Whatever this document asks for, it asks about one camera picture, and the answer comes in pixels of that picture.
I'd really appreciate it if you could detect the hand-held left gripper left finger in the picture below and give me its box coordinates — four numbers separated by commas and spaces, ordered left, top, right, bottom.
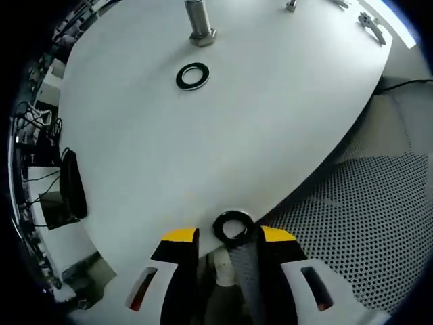
118, 227, 201, 325

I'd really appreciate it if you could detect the grey mesh office chair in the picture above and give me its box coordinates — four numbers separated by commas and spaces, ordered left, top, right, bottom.
229, 76, 433, 318

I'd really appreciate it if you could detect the thin black cable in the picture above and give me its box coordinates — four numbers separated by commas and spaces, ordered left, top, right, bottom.
378, 78, 433, 93

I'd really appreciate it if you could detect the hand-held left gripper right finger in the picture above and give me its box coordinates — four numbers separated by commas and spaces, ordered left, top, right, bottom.
258, 225, 373, 325

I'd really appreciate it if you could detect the large metal washer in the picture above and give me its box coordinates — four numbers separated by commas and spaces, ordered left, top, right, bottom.
212, 210, 257, 246
175, 62, 211, 91

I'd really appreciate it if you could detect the metal bracket part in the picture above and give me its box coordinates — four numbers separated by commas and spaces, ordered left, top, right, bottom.
358, 11, 387, 45

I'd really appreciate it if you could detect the dark box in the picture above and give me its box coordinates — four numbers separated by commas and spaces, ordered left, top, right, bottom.
38, 190, 66, 230

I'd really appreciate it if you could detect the black computer mouse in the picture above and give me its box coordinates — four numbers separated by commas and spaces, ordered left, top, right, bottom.
60, 148, 88, 220

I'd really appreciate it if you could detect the large threaded stud bolt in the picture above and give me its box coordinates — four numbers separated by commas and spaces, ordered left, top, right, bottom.
184, 0, 218, 48

